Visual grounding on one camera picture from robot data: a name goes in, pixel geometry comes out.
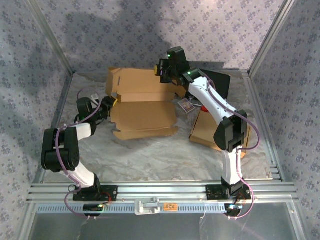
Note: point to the brown cardboard mailer box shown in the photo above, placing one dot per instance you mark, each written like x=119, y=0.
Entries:
x=202, y=130
x=142, y=117

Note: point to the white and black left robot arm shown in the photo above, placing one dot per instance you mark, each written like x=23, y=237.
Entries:
x=60, y=152

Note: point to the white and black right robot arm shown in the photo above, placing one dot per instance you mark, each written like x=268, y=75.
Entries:
x=212, y=102

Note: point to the small patterned card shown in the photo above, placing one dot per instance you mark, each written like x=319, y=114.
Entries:
x=187, y=105

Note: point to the black hard case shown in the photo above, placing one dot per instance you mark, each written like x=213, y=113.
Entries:
x=220, y=82

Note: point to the small red plastic object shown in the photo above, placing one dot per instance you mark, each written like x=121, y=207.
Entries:
x=204, y=109

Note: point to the marble pattern table cover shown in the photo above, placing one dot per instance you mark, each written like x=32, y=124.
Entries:
x=150, y=165

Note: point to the left controller circuit board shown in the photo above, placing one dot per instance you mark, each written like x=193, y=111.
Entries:
x=93, y=207

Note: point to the controller circuit board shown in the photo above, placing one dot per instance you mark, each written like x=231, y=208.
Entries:
x=233, y=211
x=93, y=207

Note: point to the white plastic clamp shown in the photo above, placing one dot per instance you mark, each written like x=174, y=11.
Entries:
x=147, y=206

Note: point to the orange label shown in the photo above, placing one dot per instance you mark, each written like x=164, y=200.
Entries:
x=170, y=206

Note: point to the grey metal panel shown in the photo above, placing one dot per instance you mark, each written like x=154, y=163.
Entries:
x=160, y=227

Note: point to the right controller circuit board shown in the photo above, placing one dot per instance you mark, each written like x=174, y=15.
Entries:
x=233, y=211

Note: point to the aluminium side rail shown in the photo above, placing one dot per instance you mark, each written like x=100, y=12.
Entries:
x=62, y=105
x=257, y=105

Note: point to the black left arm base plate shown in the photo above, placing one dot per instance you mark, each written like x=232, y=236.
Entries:
x=111, y=192

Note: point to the aluminium frame post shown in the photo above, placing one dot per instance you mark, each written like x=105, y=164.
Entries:
x=49, y=32
x=273, y=32

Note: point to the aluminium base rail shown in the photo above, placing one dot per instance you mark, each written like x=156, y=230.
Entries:
x=162, y=190

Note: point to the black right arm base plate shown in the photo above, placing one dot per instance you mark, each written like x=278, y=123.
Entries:
x=212, y=192

